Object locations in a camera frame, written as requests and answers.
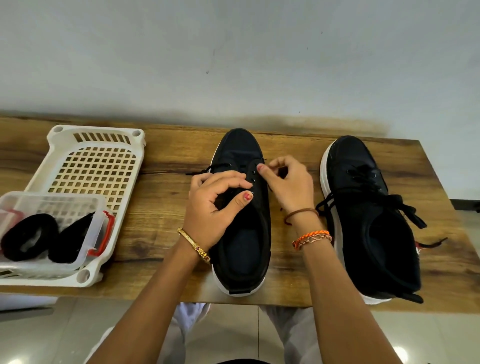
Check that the white plastic lattice basket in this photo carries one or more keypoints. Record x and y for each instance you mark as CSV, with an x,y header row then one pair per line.
x,y
94,169

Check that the person's left forearm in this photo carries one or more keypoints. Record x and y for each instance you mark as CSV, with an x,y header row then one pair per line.
x,y
146,311

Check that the black rolled band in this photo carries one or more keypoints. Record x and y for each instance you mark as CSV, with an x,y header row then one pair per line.
x,y
15,246
69,246

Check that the person's right forearm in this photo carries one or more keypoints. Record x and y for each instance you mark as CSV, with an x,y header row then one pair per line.
x,y
349,307

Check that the person's left hand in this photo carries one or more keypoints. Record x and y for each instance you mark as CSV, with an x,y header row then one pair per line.
x,y
206,217

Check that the black shoelace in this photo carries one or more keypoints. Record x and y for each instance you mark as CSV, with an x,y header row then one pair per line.
x,y
405,202
255,176

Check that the person's right hand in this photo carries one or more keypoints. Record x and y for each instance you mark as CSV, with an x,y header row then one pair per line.
x,y
294,187

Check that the person's black shirt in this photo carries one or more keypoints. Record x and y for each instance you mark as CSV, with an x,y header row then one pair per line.
x,y
244,361

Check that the white box under table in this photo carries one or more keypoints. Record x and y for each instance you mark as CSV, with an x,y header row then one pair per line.
x,y
26,301

